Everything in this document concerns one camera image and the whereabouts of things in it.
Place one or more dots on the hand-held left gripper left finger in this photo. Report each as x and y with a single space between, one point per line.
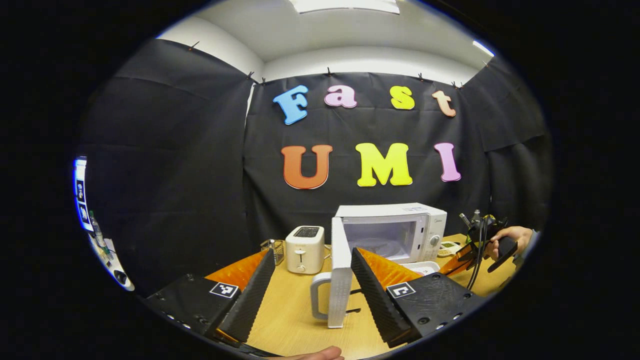
250 300

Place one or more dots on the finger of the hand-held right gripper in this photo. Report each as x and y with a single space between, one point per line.
457 262

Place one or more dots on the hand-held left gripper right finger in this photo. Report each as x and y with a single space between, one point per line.
377 300

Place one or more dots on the white square plate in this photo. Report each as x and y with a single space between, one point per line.
425 267

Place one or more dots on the white microwave oven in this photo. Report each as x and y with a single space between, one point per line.
390 212

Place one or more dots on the white divided snack dish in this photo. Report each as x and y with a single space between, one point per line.
450 248

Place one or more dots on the white toaster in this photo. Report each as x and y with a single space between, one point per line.
304 250

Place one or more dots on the white side desk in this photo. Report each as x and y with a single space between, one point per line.
112 265

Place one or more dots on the slim clear bottle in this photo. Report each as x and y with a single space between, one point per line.
97 232

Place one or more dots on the black backdrop cloth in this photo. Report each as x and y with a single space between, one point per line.
175 150

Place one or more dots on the computer monitor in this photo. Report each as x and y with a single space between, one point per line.
81 195

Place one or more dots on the small ceiling light panel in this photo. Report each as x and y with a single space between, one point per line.
483 48

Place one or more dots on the large ceiling light panel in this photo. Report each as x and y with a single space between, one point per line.
345 5

